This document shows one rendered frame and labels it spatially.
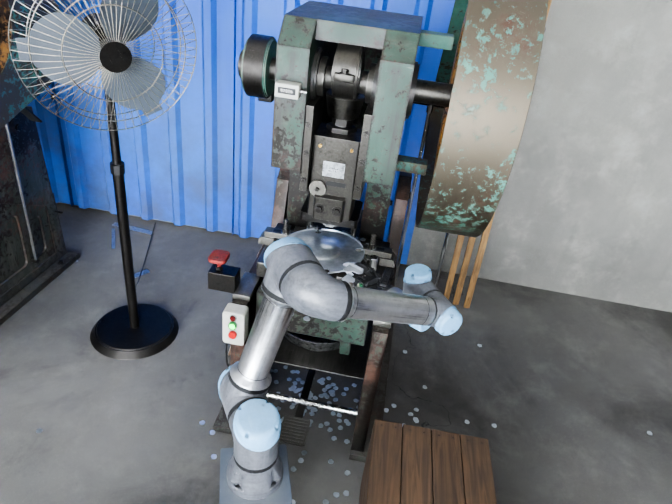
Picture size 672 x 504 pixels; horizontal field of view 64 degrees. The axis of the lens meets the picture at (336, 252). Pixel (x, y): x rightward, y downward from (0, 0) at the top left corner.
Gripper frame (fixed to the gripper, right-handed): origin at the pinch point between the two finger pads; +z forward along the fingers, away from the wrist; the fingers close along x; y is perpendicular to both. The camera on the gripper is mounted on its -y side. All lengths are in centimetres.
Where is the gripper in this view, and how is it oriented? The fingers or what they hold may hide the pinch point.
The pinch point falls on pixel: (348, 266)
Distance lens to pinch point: 177.2
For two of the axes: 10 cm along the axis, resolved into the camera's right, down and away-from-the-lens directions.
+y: -7.3, 2.9, -6.2
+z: -6.8, -4.2, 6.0
